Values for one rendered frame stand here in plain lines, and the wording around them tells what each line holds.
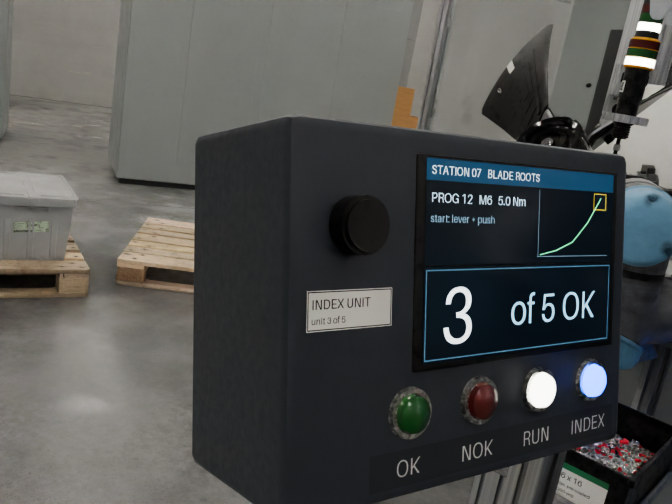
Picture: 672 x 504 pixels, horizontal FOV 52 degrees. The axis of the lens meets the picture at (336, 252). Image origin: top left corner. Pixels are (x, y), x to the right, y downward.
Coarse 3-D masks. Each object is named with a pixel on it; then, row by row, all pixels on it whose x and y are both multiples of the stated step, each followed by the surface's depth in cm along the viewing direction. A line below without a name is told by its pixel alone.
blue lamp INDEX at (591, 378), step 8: (592, 360) 43; (584, 368) 43; (592, 368) 43; (600, 368) 43; (576, 376) 43; (584, 376) 43; (592, 376) 43; (600, 376) 43; (576, 384) 43; (584, 384) 43; (592, 384) 43; (600, 384) 43; (584, 392) 43; (592, 392) 43; (600, 392) 43; (592, 400) 44
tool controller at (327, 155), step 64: (256, 128) 33; (320, 128) 31; (384, 128) 34; (256, 192) 33; (320, 192) 32; (384, 192) 34; (448, 192) 36; (512, 192) 39; (576, 192) 42; (256, 256) 33; (320, 256) 32; (384, 256) 34; (448, 256) 36; (512, 256) 39; (576, 256) 42; (256, 320) 33; (320, 320) 32; (384, 320) 34; (512, 320) 39; (576, 320) 43; (256, 384) 33; (320, 384) 32; (384, 384) 34; (448, 384) 37; (512, 384) 40; (192, 448) 40; (256, 448) 33; (320, 448) 32; (384, 448) 34; (448, 448) 37; (512, 448) 40
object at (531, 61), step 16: (544, 32) 135; (528, 48) 138; (544, 48) 132; (528, 64) 135; (544, 64) 129; (512, 80) 139; (528, 80) 133; (544, 80) 127; (496, 96) 144; (512, 96) 138; (528, 96) 131; (544, 96) 125; (496, 112) 143; (512, 112) 137; (528, 112) 130; (512, 128) 136
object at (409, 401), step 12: (396, 396) 35; (408, 396) 35; (420, 396) 35; (396, 408) 34; (408, 408) 34; (420, 408) 34; (396, 420) 34; (408, 420) 34; (420, 420) 34; (396, 432) 34; (408, 432) 34; (420, 432) 35
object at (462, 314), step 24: (432, 288) 36; (456, 288) 37; (480, 288) 38; (432, 312) 36; (456, 312) 37; (480, 312) 38; (432, 336) 36; (456, 336) 37; (480, 336) 38; (432, 360) 36
